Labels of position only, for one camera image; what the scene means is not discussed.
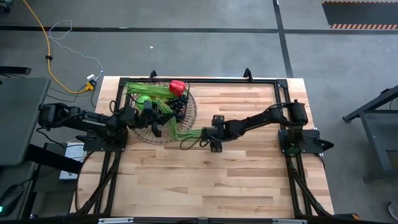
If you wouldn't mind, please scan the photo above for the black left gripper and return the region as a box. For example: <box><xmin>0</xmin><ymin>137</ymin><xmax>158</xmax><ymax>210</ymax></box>
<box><xmin>124</xmin><ymin>105</ymin><xmax>177</xmax><ymax>139</ymax></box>

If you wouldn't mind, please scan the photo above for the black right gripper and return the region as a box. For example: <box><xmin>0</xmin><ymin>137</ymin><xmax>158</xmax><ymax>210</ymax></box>
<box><xmin>200</xmin><ymin>114</ymin><xmax>239</xmax><ymax>154</ymax></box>

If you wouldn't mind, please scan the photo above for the green long beans bundle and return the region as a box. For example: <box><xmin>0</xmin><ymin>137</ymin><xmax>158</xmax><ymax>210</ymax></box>
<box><xmin>154</xmin><ymin>98</ymin><xmax>205</xmax><ymax>141</ymax></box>

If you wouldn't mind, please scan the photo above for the dark grape bunch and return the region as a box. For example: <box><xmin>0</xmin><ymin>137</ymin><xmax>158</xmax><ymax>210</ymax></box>
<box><xmin>167</xmin><ymin>94</ymin><xmax>190</xmax><ymax>121</ymax></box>

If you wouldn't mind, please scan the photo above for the green apple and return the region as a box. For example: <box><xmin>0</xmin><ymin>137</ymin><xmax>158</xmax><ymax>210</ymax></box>
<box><xmin>136</xmin><ymin>95</ymin><xmax>153</xmax><ymax>111</ymax></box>

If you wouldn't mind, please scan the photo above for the green romaine lettuce leaf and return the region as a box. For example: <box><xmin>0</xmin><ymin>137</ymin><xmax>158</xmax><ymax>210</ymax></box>
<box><xmin>125</xmin><ymin>82</ymin><xmax>171</xmax><ymax>99</ymax></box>

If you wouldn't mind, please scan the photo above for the red bell pepper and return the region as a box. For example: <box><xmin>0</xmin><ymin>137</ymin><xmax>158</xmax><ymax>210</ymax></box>
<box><xmin>169</xmin><ymin>80</ymin><xmax>187</xmax><ymax>98</ymax></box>

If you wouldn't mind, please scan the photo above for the white box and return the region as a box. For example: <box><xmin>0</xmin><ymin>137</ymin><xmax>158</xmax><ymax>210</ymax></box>
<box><xmin>58</xmin><ymin>141</ymin><xmax>86</xmax><ymax>181</ymax></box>

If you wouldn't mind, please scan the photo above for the black slanted bar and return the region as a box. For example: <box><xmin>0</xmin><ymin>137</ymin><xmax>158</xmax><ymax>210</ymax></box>
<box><xmin>24</xmin><ymin>144</ymin><xmax>84</xmax><ymax>175</ymax></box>

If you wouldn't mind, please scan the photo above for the grey desk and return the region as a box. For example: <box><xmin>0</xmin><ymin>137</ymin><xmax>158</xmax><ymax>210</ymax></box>
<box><xmin>0</xmin><ymin>77</ymin><xmax>52</xmax><ymax>167</ymax></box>

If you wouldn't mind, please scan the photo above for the black flat panel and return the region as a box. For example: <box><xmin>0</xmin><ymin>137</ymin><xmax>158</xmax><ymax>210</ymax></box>
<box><xmin>0</xmin><ymin>65</ymin><xmax>32</xmax><ymax>75</ymax></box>

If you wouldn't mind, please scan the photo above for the black and orange tool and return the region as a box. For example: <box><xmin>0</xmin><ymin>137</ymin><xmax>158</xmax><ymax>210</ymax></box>
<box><xmin>333</xmin><ymin>212</ymin><xmax>361</xmax><ymax>221</ymax></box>

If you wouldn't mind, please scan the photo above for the grey metal table stand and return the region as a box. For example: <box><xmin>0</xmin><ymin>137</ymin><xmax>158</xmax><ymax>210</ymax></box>
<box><xmin>341</xmin><ymin>84</ymin><xmax>398</xmax><ymax>183</ymax></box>

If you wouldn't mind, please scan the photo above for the black computer mouse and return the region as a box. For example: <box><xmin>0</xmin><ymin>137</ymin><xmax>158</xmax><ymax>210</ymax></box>
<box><xmin>0</xmin><ymin>184</ymin><xmax>25</xmax><ymax>218</ymax></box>

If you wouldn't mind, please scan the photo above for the hazard striped black mat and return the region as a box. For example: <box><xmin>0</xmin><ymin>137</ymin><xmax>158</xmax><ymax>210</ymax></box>
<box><xmin>321</xmin><ymin>0</ymin><xmax>398</xmax><ymax>30</ymax></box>

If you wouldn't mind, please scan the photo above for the person's shoe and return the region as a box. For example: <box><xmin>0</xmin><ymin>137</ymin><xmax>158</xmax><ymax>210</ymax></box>
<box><xmin>387</xmin><ymin>200</ymin><xmax>398</xmax><ymax>222</ymax></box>

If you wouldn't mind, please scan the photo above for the black aluminium table frame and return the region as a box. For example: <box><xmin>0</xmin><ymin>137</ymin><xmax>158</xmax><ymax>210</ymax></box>
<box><xmin>73</xmin><ymin>67</ymin><xmax>358</xmax><ymax>224</ymax></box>

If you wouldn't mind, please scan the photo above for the thin white cable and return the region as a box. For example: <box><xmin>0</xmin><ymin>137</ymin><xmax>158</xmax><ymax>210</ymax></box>
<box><xmin>47</xmin><ymin>19</ymin><xmax>104</xmax><ymax>81</ymax></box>

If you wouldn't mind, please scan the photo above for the silver metal bracket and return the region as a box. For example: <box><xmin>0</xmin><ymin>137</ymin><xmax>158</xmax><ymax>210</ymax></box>
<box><xmin>98</xmin><ymin>217</ymin><xmax>135</xmax><ymax>224</ymax></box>
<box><xmin>271</xmin><ymin>218</ymin><xmax>308</xmax><ymax>224</ymax></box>

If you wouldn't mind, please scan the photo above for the yellow floor cable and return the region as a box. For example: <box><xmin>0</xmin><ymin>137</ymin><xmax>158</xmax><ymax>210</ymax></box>
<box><xmin>21</xmin><ymin>0</ymin><xmax>94</xmax><ymax>95</ymax></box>

